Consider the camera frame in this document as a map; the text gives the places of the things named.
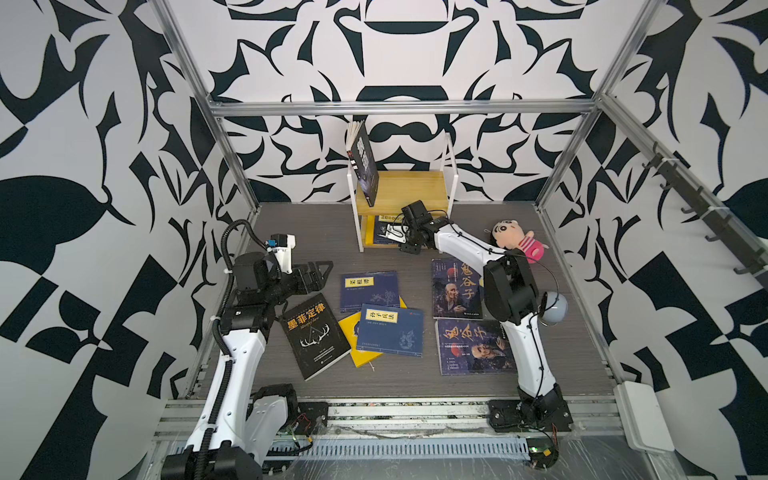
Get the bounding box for blue book with yellow label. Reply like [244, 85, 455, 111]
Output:
[372, 215, 405, 246]

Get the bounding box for black deer antler book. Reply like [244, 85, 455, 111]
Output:
[281, 294, 351, 381]

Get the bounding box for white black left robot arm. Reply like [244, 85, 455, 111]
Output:
[160, 220, 333, 479]

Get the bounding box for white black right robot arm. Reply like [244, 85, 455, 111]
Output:
[399, 201, 572, 431]

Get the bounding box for blue book under front stack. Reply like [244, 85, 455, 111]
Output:
[340, 271, 400, 314]

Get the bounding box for white wooden two-tier shelf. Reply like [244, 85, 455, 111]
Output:
[346, 133, 459, 253]

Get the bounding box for yellow cartoon book on shelf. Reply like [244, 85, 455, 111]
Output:
[363, 215, 385, 248]

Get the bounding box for purple old man book upper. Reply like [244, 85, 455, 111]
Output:
[431, 257, 483, 320]

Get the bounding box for purple old man book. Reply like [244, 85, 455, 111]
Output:
[435, 318, 517, 376]
[431, 257, 483, 320]

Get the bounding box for plush doll pink shorts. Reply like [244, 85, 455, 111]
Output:
[491, 220, 549, 264]

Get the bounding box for yellow cartoon book on table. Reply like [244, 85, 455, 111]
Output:
[339, 299, 406, 367]

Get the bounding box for blue book beige label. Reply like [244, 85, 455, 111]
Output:
[356, 304, 425, 357]

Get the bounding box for black book standing on shelf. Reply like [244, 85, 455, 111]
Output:
[345, 120, 379, 207]

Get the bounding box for purple old man book lower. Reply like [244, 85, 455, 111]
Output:
[435, 318, 517, 376]

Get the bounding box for white grey round speaker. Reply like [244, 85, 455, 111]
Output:
[538, 291, 569, 326]

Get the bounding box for white power box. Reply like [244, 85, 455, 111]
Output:
[614, 381, 675, 454]

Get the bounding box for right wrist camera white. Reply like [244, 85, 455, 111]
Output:
[384, 223, 408, 243]

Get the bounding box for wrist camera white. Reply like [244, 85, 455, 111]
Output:
[384, 223, 408, 243]
[267, 234, 296, 274]

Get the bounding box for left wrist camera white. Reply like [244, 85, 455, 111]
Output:
[267, 234, 296, 274]

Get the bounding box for black wall hook rail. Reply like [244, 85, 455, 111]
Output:
[643, 141, 768, 276]

